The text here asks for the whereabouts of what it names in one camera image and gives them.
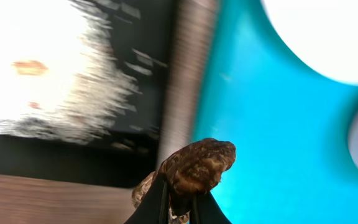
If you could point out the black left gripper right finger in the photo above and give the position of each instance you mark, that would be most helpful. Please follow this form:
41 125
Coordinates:
205 210

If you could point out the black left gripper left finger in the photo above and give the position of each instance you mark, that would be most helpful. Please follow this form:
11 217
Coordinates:
154 207

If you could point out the brown food scrap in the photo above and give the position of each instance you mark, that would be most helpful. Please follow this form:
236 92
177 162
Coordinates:
194 169

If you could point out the large white plate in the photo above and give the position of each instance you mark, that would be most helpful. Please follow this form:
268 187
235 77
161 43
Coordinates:
321 33

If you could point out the teal serving tray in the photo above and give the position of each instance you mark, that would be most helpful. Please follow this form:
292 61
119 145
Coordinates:
289 125

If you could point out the cooked rice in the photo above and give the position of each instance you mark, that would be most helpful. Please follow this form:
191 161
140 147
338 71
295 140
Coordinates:
59 78

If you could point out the black tray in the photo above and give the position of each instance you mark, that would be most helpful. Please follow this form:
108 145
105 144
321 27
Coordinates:
141 39

